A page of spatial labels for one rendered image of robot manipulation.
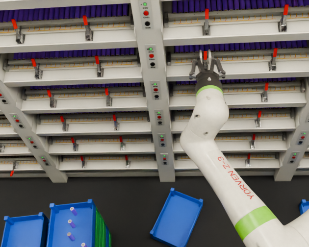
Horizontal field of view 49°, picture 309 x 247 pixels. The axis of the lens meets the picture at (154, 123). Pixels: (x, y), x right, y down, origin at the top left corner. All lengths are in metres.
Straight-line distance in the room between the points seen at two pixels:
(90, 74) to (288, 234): 0.96
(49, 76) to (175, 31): 0.58
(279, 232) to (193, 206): 1.14
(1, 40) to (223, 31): 0.84
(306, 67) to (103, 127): 0.98
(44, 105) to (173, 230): 1.00
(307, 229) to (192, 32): 0.75
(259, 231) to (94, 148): 1.17
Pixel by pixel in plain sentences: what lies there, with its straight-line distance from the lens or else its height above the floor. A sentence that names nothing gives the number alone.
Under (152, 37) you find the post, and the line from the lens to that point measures 1.27.
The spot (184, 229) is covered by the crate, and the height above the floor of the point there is 0.00.
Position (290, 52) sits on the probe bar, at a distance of 1.48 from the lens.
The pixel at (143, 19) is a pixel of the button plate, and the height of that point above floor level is 1.21.
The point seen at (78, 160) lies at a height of 0.19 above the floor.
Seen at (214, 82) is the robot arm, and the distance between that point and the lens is 1.15.
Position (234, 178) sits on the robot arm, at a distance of 1.05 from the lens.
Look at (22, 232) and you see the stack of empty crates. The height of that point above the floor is 0.24.
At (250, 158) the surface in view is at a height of 0.19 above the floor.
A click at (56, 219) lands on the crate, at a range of 1.75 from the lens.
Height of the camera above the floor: 1.93
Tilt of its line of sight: 53 degrees down
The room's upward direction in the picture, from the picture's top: 9 degrees counter-clockwise
